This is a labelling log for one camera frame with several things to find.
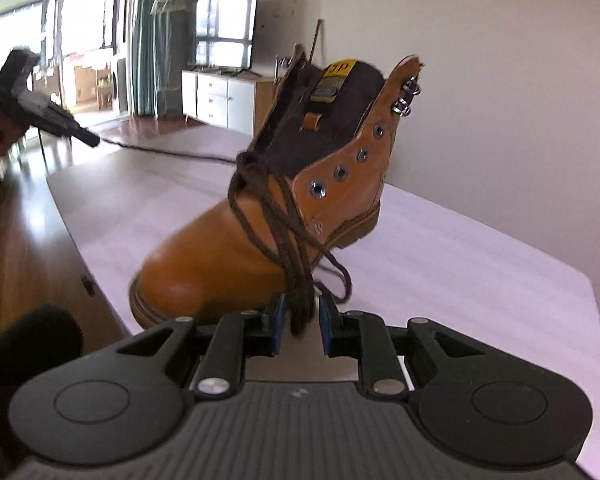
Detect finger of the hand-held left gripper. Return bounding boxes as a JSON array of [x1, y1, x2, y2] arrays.
[[37, 97, 101, 149]]

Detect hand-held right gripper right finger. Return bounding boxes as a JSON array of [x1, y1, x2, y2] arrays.
[[319, 296, 482, 398]]

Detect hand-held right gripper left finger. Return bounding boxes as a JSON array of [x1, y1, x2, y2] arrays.
[[111, 294, 287, 399]]

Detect dark brown shoelace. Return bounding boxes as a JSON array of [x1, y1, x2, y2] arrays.
[[227, 152, 353, 337]]

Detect tan leather boot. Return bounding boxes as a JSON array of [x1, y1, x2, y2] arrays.
[[129, 44, 425, 331]]

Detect person's left hand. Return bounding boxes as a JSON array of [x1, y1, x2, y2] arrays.
[[0, 97, 29, 159]]

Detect balcony cardboard boxes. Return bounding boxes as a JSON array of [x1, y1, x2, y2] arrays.
[[74, 62, 112, 107]]

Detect balcony glass door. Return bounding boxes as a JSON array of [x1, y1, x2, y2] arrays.
[[0, 0, 131, 116]]

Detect cloth-covered floor air conditioner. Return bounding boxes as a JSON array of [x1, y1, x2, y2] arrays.
[[151, 0, 195, 122]]

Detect white and wood television cabinet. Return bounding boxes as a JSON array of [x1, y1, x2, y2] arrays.
[[181, 70, 277, 137]]

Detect flat screen television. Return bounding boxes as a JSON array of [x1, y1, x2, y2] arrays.
[[194, 0, 260, 72]]

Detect person's dark clothed body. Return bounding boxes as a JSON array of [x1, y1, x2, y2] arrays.
[[0, 304, 84, 480]]

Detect wooden stick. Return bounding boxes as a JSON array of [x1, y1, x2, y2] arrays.
[[307, 19, 326, 65]]

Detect black floor cable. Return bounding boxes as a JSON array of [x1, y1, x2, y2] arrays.
[[99, 136, 241, 165]]

